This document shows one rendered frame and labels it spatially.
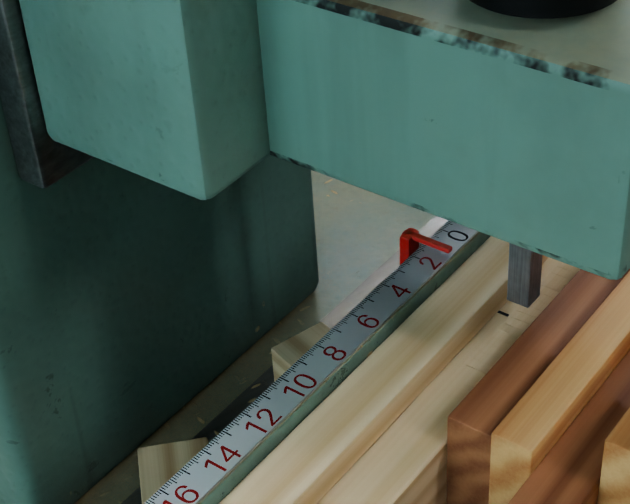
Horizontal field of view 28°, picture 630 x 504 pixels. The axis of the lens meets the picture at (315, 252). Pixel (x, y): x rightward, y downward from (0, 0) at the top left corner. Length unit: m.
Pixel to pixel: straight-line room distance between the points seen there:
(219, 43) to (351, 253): 0.34
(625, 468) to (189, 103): 0.18
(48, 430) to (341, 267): 0.23
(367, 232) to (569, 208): 0.37
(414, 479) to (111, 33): 0.17
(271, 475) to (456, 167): 0.11
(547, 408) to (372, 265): 0.33
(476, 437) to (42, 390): 0.21
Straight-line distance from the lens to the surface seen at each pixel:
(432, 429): 0.43
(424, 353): 0.44
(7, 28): 0.45
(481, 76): 0.38
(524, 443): 0.40
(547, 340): 0.44
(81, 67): 0.44
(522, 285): 0.45
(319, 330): 0.62
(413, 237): 0.48
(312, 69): 0.42
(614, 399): 0.43
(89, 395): 0.58
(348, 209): 0.77
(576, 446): 0.41
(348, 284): 0.71
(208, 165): 0.42
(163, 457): 0.56
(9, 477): 0.58
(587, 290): 0.47
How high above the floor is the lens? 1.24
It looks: 37 degrees down
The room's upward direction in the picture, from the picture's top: 4 degrees counter-clockwise
